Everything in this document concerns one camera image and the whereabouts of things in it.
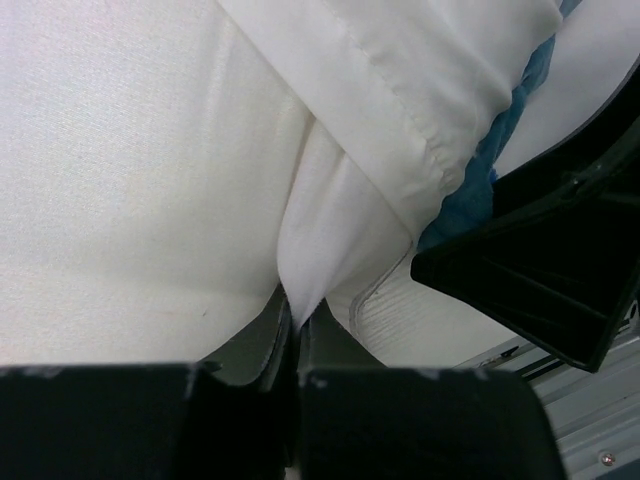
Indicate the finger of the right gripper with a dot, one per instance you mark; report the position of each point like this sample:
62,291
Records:
558,263

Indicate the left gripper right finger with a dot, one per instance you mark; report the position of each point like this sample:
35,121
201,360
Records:
360,419

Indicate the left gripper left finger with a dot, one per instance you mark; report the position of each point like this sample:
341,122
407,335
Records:
221,417

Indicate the blue houndstooth pillowcase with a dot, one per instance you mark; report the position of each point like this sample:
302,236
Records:
415,105

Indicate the aluminium front rail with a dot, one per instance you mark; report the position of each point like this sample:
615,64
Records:
595,416

